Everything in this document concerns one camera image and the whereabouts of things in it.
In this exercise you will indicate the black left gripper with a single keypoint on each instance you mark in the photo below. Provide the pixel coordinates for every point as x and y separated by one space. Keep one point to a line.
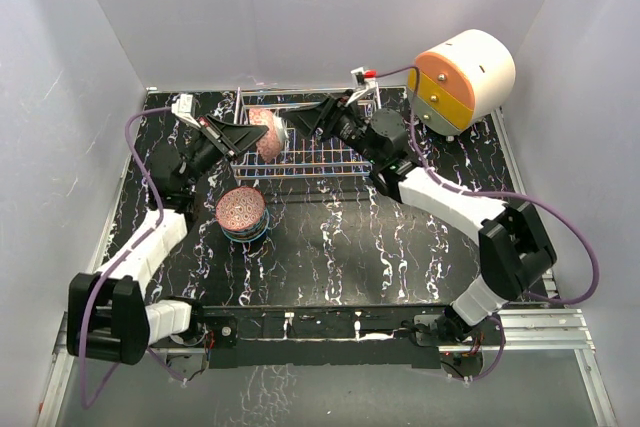
235 139

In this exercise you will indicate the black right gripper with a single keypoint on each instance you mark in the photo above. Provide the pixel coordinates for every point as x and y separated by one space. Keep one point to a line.
327 115

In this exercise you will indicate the white wire dish rack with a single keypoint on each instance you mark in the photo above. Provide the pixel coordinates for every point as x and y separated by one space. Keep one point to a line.
300 157

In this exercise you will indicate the pink floral bowl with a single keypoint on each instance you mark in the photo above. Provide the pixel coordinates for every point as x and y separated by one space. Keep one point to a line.
270 146

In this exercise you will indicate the white bowl brown diamonds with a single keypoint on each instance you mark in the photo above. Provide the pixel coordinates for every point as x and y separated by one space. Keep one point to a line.
240 209

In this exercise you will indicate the white bowl red lattice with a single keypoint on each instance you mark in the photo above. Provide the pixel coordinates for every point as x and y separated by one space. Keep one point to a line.
262 223

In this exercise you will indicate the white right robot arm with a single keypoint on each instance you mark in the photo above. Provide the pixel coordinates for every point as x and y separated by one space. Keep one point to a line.
515 249

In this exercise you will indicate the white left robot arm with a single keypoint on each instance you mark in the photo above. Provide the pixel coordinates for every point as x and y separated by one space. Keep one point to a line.
108 318

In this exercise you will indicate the round white mini drawer cabinet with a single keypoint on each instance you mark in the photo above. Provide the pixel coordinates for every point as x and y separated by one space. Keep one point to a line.
460 81

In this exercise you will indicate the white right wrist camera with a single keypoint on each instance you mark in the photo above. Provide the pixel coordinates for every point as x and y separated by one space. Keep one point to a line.
365 83

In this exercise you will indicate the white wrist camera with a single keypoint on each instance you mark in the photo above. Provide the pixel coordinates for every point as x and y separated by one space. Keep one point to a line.
183 109
365 83

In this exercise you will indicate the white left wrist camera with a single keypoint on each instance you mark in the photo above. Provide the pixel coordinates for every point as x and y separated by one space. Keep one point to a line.
183 109

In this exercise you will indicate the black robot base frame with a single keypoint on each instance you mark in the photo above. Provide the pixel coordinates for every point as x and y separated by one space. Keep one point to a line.
420 336

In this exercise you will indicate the aluminium rail frame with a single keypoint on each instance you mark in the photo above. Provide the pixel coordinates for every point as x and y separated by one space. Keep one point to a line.
556 323

